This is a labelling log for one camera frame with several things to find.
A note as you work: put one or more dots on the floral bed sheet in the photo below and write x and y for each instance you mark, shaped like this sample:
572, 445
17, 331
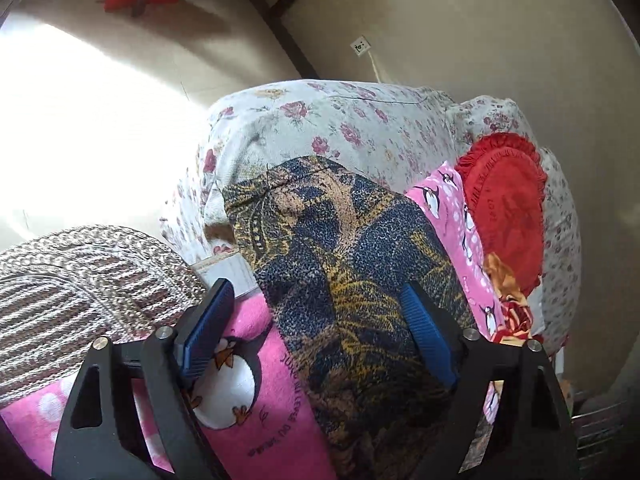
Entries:
393, 135

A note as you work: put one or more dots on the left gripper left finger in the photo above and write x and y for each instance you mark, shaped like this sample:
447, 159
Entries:
101, 436

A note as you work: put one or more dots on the dark blue gold patterned garment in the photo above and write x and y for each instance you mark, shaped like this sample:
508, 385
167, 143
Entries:
331, 251

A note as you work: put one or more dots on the wall socket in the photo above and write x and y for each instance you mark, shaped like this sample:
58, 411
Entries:
361, 46

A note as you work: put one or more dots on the pink penguin blanket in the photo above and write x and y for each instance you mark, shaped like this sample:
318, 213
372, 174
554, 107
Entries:
250, 401

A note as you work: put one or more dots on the red and gold blanket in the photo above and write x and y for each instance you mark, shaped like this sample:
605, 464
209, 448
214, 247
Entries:
518, 320

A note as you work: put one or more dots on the red heart pillow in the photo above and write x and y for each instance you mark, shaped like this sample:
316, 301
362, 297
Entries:
503, 184

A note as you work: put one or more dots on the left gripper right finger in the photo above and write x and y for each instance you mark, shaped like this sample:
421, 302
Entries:
532, 437

